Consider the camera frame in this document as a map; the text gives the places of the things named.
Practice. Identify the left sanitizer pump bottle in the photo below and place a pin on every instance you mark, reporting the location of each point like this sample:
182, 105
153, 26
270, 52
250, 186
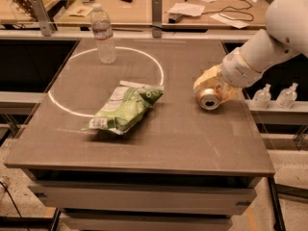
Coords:
262, 97

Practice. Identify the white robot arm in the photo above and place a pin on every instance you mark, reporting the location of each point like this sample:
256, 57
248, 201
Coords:
284, 37

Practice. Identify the white paper sheet right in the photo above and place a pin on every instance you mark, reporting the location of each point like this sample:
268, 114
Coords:
229, 21

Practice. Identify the white paper sheet centre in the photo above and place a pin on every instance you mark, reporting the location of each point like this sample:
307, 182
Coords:
187, 9

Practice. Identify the right sanitizer pump bottle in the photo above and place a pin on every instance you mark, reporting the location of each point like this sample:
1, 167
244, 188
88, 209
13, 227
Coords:
287, 97

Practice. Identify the metal bracket post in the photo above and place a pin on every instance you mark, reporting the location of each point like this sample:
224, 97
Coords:
157, 18
45, 24

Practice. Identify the small paper note left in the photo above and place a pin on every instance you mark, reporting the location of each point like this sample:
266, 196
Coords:
80, 11

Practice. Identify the white paper sheet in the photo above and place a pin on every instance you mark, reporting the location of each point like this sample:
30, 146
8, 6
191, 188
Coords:
187, 9
229, 21

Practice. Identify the green chip bag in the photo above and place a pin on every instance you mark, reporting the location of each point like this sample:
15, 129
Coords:
126, 106

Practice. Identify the clear plastic water bottle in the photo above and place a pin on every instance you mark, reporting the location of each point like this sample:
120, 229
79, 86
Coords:
103, 35

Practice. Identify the left metal bracket post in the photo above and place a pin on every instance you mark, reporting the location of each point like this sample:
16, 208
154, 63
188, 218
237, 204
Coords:
45, 24

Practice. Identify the orange soda can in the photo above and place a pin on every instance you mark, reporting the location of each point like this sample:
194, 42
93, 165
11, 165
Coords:
208, 98

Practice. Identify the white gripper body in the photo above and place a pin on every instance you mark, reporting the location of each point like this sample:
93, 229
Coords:
235, 68

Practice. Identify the sanitizer pump bottle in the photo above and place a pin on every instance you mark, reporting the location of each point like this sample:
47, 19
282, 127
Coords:
262, 97
287, 97

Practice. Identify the centre metal bracket post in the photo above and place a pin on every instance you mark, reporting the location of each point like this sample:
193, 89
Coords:
157, 18

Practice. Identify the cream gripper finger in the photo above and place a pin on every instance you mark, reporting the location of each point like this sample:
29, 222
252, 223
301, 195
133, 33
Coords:
209, 79
227, 92

